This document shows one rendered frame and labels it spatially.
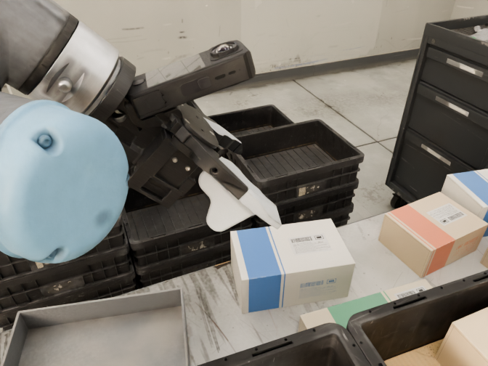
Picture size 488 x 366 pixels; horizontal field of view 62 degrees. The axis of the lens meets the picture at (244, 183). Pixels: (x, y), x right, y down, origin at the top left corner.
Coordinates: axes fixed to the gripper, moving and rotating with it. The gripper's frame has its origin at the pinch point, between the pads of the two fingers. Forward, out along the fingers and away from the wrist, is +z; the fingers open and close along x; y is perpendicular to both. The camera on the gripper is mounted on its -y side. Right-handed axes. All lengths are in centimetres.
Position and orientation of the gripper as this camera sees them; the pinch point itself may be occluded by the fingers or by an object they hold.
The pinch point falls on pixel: (263, 181)
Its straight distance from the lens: 46.1
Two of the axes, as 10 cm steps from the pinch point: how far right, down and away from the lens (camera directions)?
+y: -6.9, 6.8, 2.5
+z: 6.8, 4.7, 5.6
